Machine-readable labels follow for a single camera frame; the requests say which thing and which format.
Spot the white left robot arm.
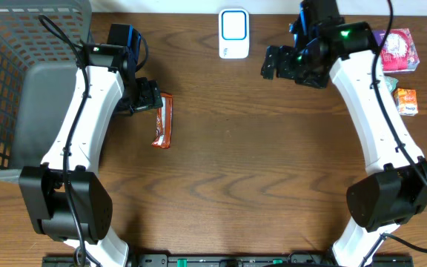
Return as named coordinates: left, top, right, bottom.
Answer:
left=19, top=24, right=166, bottom=266

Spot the white barcode scanner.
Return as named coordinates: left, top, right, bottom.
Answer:
left=218, top=8, right=250, bottom=59

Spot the purple tissue pack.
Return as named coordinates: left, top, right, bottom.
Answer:
left=381, top=28, right=420, bottom=73

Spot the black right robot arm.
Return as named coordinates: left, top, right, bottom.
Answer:
left=261, top=0, right=427, bottom=266

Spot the teal wet wipe packet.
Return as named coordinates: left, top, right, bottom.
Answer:
left=384, top=76, right=399, bottom=93

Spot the grey plastic mesh basket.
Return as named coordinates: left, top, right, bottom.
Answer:
left=0, top=0, right=92, bottom=182

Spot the red-brown chocolate bar wrapper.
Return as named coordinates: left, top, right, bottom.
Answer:
left=151, top=93, right=173, bottom=149

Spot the orange snack packet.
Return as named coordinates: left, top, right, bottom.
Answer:
left=394, top=88, right=418, bottom=116

